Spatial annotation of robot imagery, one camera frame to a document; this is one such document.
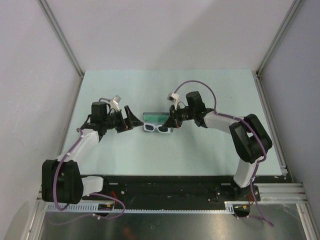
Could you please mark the aluminium front rail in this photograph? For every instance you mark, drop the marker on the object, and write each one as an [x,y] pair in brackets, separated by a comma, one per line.
[263,193]

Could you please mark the left aluminium corner post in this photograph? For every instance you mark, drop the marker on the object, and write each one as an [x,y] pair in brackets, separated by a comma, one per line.
[48,13]

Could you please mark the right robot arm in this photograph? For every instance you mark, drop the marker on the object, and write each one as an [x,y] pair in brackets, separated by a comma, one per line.
[250,139]

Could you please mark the aluminium rail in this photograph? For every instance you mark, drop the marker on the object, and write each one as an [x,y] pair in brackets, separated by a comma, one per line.
[271,124]
[263,193]

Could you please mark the dark green glasses case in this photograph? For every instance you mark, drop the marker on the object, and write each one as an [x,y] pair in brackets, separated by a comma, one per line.
[157,118]

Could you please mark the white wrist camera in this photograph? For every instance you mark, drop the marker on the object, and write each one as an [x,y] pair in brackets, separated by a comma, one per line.
[114,103]
[173,97]

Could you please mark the aluminium corner post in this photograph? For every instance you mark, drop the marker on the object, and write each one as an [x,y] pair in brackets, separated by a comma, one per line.
[280,34]
[48,13]

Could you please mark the white slotted cable duct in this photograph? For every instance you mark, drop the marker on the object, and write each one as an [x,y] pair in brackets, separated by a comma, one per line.
[106,208]

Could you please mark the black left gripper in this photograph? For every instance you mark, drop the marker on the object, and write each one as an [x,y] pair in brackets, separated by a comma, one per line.
[132,121]

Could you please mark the white sunglasses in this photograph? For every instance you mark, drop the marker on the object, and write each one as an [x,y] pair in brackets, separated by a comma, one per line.
[156,128]

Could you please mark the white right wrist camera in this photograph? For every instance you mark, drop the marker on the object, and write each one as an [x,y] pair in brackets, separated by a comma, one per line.
[173,97]

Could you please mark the right side aluminium rail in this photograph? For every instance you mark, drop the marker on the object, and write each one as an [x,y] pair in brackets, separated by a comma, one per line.
[271,124]

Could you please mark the right aluminium corner post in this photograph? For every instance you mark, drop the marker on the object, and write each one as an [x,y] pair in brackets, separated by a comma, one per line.
[280,34]

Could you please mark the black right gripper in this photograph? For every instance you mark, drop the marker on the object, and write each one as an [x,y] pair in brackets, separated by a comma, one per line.
[173,120]

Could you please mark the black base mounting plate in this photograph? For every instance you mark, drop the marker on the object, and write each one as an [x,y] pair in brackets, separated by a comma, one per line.
[221,187]

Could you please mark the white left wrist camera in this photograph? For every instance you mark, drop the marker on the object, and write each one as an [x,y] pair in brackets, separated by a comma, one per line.
[114,103]

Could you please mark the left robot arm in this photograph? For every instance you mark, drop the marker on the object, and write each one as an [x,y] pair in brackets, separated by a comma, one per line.
[61,179]

